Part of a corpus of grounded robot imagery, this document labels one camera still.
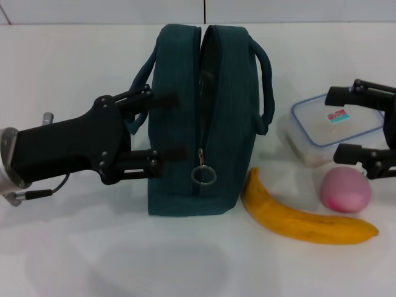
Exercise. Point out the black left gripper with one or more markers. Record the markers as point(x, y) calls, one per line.
point(71, 145)

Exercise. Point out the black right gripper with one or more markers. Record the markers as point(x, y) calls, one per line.
point(391, 127)

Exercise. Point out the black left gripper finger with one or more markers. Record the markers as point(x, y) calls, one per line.
point(161, 99)

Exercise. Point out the clear blue-rimmed plastic container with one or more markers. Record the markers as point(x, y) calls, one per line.
point(321, 133)

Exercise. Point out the dark teal fabric bag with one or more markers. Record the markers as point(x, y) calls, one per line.
point(173, 139)

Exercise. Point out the yellow banana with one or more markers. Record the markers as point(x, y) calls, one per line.
point(284, 221)

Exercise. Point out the pink peach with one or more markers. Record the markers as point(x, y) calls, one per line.
point(345, 191)

